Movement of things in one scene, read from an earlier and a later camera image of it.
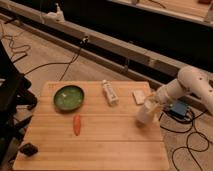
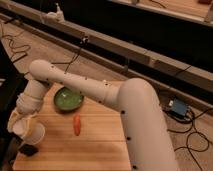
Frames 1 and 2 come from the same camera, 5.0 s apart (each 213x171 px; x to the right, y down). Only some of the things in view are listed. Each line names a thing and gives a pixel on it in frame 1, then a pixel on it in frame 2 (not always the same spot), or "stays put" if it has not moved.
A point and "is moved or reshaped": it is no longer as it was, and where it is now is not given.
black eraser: [28, 149] stays put
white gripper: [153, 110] -> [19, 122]
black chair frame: [13, 97] stays put
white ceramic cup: [145, 113] is moved or reshaped
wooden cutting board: [93, 126] stays put
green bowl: [69, 98] stays put
